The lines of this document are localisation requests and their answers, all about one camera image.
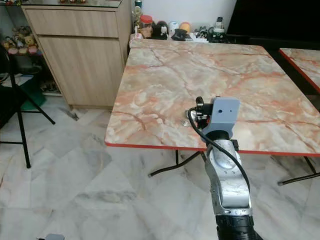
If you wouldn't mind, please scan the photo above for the green floor item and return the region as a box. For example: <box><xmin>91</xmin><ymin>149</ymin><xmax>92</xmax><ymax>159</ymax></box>
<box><xmin>22</xmin><ymin>79</ymin><xmax>48</xmax><ymax>111</ymax></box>

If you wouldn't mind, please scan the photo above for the red lidded jar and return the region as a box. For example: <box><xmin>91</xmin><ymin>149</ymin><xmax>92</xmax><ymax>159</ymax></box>
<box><xmin>138</xmin><ymin>15</ymin><xmax>154</xmax><ymax>39</ymax></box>

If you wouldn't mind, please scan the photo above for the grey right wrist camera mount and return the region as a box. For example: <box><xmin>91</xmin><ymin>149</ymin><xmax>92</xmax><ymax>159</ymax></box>
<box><xmin>207</xmin><ymin>97</ymin><xmax>241</xmax><ymax>133</ymax></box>

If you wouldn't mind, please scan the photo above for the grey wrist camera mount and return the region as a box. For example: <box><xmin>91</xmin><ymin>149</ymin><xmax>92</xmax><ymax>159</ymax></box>
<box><xmin>44</xmin><ymin>233</ymin><xmax>66</xmax><ymax>240</ymax></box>
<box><xmin>207</xmin><ymin>97</ymin><xmax>241</xmax><ymax>133</ymax></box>

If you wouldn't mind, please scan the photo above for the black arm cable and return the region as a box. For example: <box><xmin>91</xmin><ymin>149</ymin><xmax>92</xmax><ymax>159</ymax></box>
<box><xmin>187</xmin><ymin>106</ymin><xmax>252</xmax><ymax>192</ymax></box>

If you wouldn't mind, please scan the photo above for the light wooden cabinet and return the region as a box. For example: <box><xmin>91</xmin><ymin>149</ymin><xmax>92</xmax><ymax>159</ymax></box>
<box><xmin>21</xmin><ymin>0</ymin><xmax>134</xmax><ymax>110</ymax></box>

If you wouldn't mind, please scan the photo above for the orange round figurine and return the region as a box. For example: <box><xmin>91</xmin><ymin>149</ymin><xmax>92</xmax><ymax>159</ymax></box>
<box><xmin>179</xmin><ymin>21</ymin><xmax>192</xmax><ymax>34</ymax></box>

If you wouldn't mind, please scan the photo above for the marble folding table red edge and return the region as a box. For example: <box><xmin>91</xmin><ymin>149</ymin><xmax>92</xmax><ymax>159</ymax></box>
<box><xmin>104</xmin><ymin>38</ymin><xmax>320</xmax><ymax>187</ymax></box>
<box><xmin>278</xmin><ymin>47</ymin><xmax>320</xmax><ymax>94</ymax></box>

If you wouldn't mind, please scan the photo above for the black television screen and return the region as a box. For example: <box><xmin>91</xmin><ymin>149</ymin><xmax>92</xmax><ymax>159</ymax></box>
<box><xmin>225</xmin><ymin>0</ymin><xmax>320</xmax><ymax>49</ymax></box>

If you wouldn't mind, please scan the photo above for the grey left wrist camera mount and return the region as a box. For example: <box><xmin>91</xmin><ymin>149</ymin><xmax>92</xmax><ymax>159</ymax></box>
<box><xmin>44</xmin><ymin>233</ymin><xmax>66</xmax><ymax>240</ymax></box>

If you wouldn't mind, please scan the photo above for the black flat pouch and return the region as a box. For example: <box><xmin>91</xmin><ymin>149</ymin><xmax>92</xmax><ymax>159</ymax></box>
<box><xmin>171</xmin><ymin>28</ymin><xmax>193</xmax><ymax>42</ymax></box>

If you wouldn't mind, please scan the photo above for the white green capped bottle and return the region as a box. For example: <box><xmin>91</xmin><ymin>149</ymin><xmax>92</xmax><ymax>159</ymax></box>
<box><xmin>209</xmin><ymin>16</ymin><xmax>227</xmax><ymax>43</ymax></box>

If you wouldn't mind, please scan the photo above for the plush toy cluster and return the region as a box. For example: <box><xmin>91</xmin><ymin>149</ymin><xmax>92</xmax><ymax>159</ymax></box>
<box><xmin>2</xmin><ymin>25</ymin><xmax>39</xmax><ymax>55</ymax></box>

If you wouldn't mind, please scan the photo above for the white round figurine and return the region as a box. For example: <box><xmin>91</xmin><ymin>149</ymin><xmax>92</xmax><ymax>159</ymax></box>
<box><xmin>168</xmin><ymin>21</ymin><xmax>180</xmax><ymax>36</ymax></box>

